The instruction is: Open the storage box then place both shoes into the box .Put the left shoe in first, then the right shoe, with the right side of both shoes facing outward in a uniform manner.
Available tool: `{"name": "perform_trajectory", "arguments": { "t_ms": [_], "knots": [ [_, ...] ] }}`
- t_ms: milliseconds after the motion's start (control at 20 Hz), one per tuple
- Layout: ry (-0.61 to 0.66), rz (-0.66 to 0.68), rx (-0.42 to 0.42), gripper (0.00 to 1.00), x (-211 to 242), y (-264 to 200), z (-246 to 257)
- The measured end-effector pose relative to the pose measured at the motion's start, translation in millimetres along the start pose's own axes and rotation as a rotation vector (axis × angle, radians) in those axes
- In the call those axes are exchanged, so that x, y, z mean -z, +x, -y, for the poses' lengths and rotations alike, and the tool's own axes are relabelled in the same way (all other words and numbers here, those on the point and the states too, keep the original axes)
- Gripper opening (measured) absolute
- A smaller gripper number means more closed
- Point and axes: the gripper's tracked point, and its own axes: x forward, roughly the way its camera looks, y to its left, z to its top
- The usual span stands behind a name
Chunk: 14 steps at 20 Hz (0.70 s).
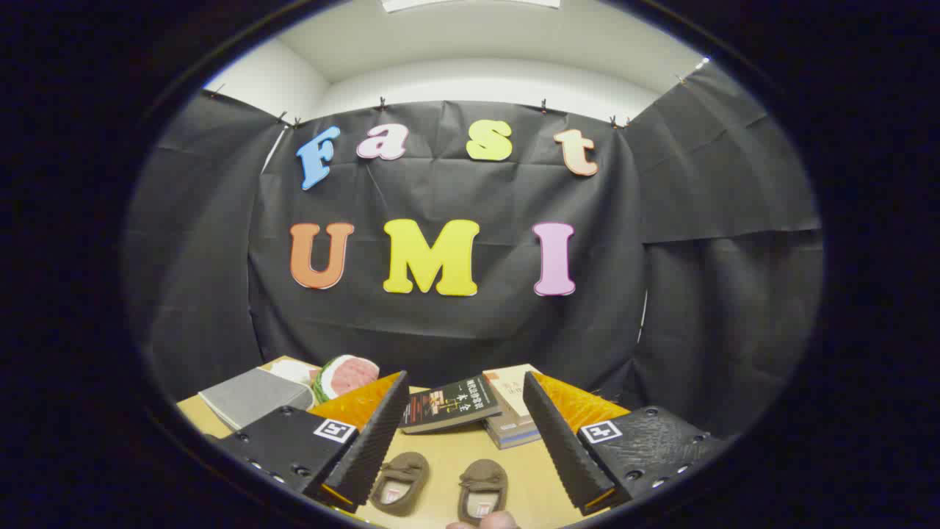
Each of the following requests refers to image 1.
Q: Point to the foldable fabric storage box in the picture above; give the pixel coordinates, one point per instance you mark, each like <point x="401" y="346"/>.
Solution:
<point x="253" y="397"/>

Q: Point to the black cover book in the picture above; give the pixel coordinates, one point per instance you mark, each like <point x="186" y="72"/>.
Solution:
<point x="449" y="402"/>

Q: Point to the brown fuzzy moccasin shoe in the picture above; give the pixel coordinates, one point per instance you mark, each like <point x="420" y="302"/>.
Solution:
<point x="400" y="481"/>
<point x="482" y="488"/>

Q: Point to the white plush toy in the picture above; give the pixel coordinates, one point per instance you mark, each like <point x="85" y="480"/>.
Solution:
<point x="294" y="371"/>

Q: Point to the beige cover book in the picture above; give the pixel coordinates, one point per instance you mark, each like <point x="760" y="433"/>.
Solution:
<point x="512" y="389"/>

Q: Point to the ceiling light panel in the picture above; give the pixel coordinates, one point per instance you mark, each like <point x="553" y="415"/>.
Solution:
<point x="470" y="4"/>

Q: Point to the watermelon slice plush toy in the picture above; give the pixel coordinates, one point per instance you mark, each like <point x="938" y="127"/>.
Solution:
<point x="345" y="376"/>

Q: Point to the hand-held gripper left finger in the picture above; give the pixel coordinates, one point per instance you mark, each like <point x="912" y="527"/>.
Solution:
<point x="371" y="448"/>

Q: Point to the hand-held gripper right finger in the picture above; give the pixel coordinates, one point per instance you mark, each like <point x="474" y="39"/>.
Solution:
<point x="562" y="448"/>

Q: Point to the blue cover book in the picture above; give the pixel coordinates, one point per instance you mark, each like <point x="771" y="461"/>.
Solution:
<point x="514" y="438"/>

